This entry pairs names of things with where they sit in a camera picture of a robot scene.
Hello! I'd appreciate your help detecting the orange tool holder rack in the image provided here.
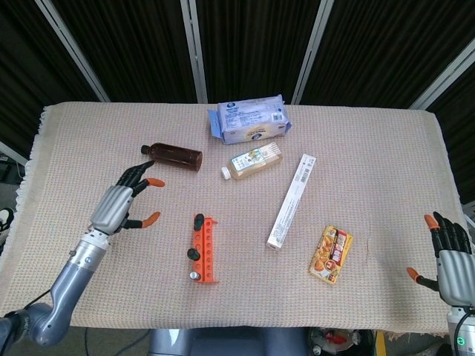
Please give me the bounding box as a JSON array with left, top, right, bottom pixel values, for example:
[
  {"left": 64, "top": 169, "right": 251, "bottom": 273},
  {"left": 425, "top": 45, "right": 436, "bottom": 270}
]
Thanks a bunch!
[{"left": 191, "top": 214, "right": 220, "bottom": 286}]

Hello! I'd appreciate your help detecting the grey partition post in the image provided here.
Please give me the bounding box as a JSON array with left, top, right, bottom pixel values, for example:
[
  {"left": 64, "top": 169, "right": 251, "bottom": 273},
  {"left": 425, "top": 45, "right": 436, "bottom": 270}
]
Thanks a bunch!
[
  {"left": 180, "top": 0, "right": 209, "bottom": 104},
  {"left": 409, "top": 36, "right": 475, "bottom": 111},
  {"left": 291, "top": 0, "right": 335, "bottom": 105},
  {"left": 35, "top": 0, "right": 111, "bottom": 103},
  {"left": 0, "top": 140, "right": 30, "bottom": 167}
]

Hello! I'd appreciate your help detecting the blue tissue pack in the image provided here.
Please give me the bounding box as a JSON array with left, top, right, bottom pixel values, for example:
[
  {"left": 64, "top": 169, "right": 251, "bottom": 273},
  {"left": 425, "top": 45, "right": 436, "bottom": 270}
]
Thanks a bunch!
[{"left": 207, "top": 94, "right": 292, "bottom": 145}]

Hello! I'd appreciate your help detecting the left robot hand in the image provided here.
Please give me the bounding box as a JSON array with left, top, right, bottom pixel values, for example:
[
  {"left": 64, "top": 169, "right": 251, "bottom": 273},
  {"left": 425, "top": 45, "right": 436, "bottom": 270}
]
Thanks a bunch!
[{"left": 88, "top": 159, "right": 166, "bottom": 235}]

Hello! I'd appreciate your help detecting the long white carton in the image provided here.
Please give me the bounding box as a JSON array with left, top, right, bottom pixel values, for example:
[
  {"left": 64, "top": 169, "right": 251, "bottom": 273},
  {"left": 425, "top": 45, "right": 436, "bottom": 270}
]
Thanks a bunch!
[{"left": 265, "top": 153, "right": 317, "bottom": 251}]

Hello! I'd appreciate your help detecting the clear bottle white cap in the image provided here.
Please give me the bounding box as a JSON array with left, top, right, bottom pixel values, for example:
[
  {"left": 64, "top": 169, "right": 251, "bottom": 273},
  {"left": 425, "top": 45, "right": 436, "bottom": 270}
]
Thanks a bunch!
[{"left": 220, "top": 141, "right": 284, "bottom": 181}]

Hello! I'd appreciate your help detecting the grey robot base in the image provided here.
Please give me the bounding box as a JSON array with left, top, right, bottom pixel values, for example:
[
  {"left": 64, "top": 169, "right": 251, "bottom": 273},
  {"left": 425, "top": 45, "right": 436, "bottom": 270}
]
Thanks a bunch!
[{"left": 148, "top": 328, "right": 309, "bottom": 356}]

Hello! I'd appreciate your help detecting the beige woven tablecloth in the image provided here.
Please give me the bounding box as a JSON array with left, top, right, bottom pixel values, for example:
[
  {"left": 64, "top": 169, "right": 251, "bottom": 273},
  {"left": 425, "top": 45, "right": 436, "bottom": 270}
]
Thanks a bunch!
[{"left": 0, "top": 102, "right": 475, "bottom": 334}]

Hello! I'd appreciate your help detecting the white and black sneaker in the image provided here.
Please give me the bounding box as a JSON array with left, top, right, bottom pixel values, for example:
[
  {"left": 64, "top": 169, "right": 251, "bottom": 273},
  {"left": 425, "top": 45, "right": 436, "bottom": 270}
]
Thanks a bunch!
[{"left": 0, "top": 207, "right": 15, "bottom": 234}]

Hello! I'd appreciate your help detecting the red and white clutter bag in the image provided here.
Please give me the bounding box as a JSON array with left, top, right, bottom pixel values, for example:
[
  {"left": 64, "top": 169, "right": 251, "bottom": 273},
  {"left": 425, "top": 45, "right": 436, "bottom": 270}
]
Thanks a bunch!
[{"left": 309, "top": 328, "right": 372, "bottom": 356}]

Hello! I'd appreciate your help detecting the yellow curry box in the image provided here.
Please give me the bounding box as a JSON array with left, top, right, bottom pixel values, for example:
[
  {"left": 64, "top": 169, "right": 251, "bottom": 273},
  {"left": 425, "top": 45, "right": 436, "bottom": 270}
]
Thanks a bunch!
[{"left": 308, "top": 225, "right": 353, "bottom": 286}]

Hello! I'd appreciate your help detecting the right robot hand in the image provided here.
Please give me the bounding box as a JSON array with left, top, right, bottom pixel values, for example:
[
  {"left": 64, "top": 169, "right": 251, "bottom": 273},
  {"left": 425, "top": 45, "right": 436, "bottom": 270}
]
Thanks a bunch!
[{"left": 406, "top": 211, "right": 475, "bottom": 306}]

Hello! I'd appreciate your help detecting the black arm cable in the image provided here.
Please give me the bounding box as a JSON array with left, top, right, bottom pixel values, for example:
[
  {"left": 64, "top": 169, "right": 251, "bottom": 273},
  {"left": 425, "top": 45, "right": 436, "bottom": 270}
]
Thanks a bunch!
[{"left": 452, "top": 306, "right": 475, "bottom": 356}]

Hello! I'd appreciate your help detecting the brown plastic bottle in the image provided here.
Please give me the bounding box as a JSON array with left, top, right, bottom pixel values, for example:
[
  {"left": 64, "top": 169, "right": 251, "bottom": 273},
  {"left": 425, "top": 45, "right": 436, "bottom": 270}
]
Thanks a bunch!
[{"left": 140, "top": 142, "right": 204, "bottom": 172}]

